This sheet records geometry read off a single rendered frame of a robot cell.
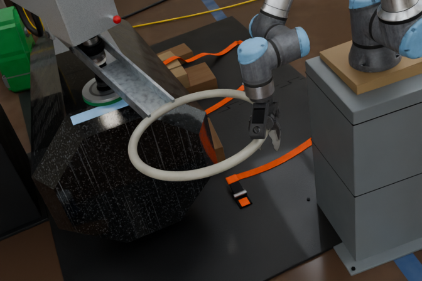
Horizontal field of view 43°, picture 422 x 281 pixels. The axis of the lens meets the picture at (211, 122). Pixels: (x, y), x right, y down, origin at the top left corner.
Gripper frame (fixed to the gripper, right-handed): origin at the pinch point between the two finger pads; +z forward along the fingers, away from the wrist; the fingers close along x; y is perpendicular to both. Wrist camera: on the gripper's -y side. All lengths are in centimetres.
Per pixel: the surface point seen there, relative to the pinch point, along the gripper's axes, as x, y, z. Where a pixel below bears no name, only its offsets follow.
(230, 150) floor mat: 58, 94, 79
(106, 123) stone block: 75, 20, 7
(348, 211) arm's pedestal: -17, 33, 59
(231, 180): 48, 65, 76
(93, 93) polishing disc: 82, 27, -3
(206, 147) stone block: 48, 48, 40
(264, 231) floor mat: 24, 40, 84
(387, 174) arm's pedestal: -33, 36, 39
